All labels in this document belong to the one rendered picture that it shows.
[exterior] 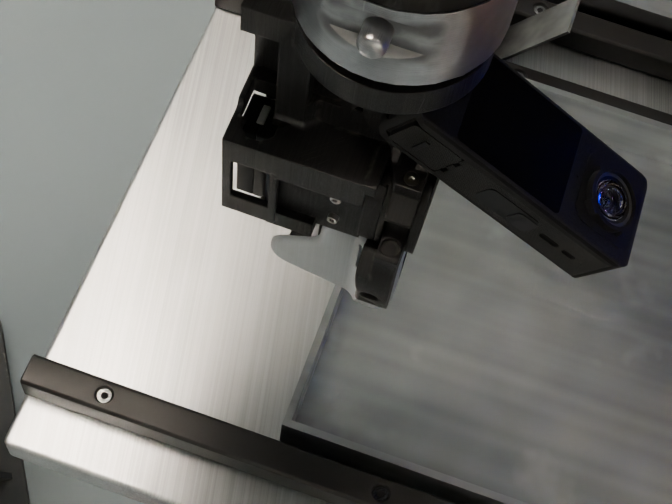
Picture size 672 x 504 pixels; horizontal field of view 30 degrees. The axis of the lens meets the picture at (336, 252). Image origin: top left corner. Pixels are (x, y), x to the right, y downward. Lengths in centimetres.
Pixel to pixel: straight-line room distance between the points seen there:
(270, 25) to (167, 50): 147
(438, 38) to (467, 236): 37
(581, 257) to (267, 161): 12
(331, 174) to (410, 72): 8
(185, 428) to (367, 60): 32
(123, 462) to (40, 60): 127
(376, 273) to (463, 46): 13
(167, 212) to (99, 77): 114
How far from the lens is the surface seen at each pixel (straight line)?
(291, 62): 45
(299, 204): 50
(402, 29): 39
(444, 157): 45
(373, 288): 51
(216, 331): 71
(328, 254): 55
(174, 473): 68
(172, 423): 67
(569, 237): 48
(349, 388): 70
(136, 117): 184
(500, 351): 72
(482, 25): 39
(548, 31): 79
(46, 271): 172
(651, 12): 83
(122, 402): 68
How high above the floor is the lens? 153
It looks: 62 degrees down
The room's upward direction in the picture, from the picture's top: 11 degrees clockwise
